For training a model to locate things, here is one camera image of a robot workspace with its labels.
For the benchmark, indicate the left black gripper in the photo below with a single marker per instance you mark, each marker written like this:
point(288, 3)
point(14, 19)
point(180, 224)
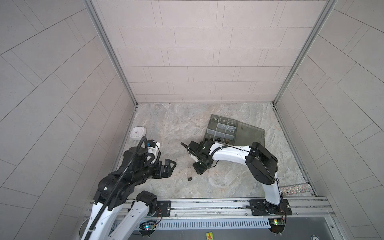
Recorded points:
point(166, 172)

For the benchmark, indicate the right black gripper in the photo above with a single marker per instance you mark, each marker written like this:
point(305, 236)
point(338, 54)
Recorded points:
point(198, 170)

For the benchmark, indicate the green compartment organizer box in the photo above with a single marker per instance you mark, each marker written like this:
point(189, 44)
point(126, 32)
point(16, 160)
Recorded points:
point(232, 132)

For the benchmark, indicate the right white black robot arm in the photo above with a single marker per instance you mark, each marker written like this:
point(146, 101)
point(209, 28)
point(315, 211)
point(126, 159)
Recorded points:
point(261, 164)

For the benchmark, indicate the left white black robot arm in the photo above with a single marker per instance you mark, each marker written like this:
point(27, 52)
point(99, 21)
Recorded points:
point(139, 164)

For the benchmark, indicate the white round container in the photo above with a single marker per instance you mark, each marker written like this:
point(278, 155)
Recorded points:
point(137, 133)

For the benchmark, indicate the left controller board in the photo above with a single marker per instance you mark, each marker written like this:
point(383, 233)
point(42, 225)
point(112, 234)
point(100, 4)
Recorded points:
point(147, 228)

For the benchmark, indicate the controller board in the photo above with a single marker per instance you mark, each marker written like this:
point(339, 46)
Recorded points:
point(147, 228)
point(277, 225)

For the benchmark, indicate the sprinkle-filled clear bottle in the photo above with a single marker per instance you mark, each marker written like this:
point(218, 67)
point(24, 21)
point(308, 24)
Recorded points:
point(297, 190)

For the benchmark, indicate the right controller board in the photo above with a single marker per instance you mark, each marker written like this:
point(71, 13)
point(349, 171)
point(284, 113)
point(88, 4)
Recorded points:
point(277, 225)

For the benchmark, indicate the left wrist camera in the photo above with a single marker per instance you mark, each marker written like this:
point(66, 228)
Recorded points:
point(153, 147)

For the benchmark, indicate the aluminium mounting rail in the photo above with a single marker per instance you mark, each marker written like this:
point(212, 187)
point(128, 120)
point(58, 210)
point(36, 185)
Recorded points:
point(236, 207)

